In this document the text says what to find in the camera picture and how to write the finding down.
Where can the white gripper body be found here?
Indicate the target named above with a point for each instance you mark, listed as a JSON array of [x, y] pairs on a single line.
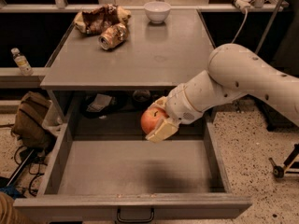
[[177, 104]]

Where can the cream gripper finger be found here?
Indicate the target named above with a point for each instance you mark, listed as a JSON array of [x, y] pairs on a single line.
[[160, 129], [160, 103]]

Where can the red apple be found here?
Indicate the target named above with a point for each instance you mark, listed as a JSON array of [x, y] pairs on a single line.
[[150, 118]]

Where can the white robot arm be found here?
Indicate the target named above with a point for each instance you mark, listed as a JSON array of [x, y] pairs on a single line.
[[232, 72]]

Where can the open grey top drawer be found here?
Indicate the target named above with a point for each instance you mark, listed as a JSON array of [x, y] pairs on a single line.
[[182, 178]]

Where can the dark round container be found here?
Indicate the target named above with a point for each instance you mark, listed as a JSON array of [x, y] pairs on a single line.
[[141, 97]]

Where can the black bag behind cabinet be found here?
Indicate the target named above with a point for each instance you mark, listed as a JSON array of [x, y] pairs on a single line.
[[102, 104]]

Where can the grey metal cabinet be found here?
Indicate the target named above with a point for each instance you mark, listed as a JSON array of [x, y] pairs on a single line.
[[154, 58]]

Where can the crushed gold soda can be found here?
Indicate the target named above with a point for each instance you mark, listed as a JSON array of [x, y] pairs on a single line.
[[113, 36]]

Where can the white ceramic bowl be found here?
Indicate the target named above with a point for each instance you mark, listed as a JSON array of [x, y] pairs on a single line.
[[157, 11]]

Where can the crumpled brown chip bag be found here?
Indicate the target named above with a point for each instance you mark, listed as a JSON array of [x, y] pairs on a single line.
[[95, 22]]

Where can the black wheeled stand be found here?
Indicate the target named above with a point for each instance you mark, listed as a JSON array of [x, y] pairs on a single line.
[[290, 165]]

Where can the brown canvas backpack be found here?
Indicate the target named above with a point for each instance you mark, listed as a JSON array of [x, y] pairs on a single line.
[[30, 116]]

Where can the clear plastic water bottle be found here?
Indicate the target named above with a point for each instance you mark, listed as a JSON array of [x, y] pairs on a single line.
[[21, 61]]

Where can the black drawer handle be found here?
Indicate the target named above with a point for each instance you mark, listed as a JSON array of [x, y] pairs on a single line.
[[135, 216]]

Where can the grey metal rail ledge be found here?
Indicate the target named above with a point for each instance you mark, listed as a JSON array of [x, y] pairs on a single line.
[[12, 78]]

